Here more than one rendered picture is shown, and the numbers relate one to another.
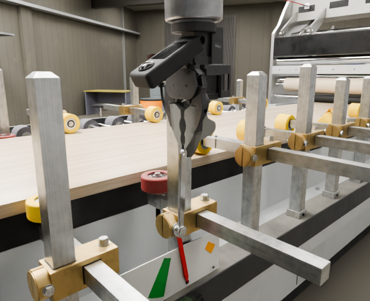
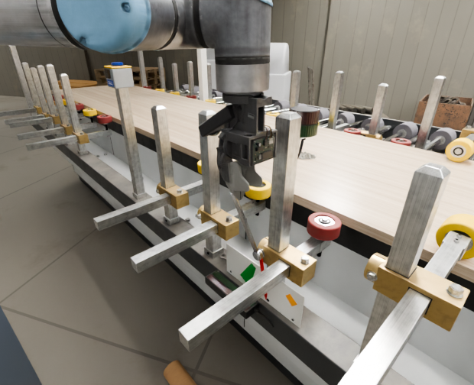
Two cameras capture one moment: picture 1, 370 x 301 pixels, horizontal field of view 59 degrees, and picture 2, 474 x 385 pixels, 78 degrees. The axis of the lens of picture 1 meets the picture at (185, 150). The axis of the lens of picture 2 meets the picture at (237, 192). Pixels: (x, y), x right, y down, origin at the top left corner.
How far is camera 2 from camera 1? 0.77 m
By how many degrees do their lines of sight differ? 84
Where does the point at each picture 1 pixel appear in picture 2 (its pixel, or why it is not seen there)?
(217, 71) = (235, 140)
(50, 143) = (202, 148)
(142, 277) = (237, 258)
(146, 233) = (335, 268)
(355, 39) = not seen: outside the picture
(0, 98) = (430, 106)
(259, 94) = (409, 200)
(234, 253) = (332, 346)
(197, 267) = (277, 300)
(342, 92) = not seen: outside the picture
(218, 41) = (251, 111)
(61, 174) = (206, 166)
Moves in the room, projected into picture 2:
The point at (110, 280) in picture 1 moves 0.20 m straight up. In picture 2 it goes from (196, 230) to (190, 160)
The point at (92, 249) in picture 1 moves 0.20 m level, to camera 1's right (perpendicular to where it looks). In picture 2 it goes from (222, 218) to (219, 266)
